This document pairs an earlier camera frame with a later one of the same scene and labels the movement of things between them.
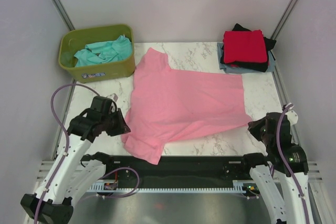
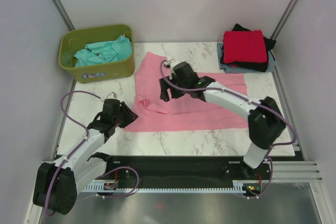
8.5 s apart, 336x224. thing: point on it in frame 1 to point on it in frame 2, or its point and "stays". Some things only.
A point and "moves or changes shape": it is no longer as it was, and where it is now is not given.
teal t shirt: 117,50 stays
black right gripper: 253,127 to 164,94
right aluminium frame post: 291,4 stays
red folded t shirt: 244,46 stays
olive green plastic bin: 97,54 stays
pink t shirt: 166,105 moves or changes shape
